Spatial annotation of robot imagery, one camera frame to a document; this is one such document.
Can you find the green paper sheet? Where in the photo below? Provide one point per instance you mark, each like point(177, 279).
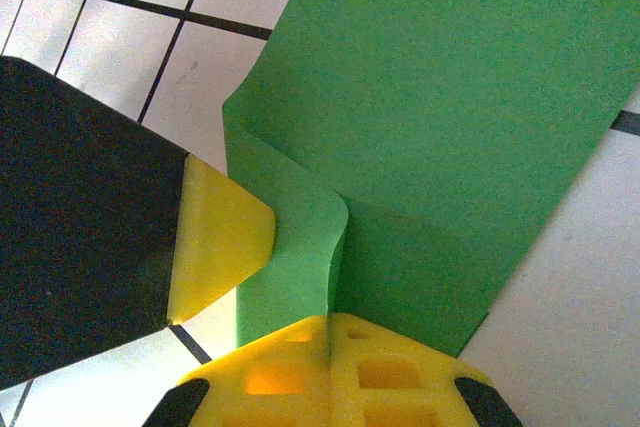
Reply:
point(425, 97)

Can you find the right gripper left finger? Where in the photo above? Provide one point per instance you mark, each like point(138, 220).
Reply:
point(270, 387)

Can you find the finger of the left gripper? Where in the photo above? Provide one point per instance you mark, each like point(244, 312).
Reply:
point(90, 207)

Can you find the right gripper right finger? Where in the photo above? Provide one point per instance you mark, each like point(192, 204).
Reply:
point(400, 387)

